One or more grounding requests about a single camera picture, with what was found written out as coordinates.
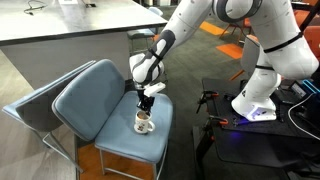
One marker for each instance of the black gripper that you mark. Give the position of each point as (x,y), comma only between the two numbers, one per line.
(144,96)

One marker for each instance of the white printed mug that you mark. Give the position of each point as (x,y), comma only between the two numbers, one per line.
(142,125)

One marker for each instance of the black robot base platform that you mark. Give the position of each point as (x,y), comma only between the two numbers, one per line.
(253,143)

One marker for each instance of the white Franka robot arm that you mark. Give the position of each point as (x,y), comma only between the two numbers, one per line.
(266,30)

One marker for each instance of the blue cushioned chair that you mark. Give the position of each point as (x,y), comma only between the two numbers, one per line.
(96,100)
(33,106)

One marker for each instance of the black orange clamp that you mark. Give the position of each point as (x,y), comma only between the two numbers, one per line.
(205,98)
(216,121)

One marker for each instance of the grey metal stool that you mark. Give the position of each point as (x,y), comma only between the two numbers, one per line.
(141,33)

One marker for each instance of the grey counter table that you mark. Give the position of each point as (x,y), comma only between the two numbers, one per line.
(66,26)

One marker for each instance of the small black device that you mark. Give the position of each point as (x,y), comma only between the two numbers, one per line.
(90,5)

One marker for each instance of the grey chair with orange edge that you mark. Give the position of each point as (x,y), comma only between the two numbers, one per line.
(249,53)

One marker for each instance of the blue black box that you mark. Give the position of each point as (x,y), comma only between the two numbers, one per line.
(311,87)

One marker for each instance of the black slanted pole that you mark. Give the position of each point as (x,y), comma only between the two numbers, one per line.
(311,13)

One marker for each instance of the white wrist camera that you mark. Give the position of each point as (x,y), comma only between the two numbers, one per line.
(154,89)

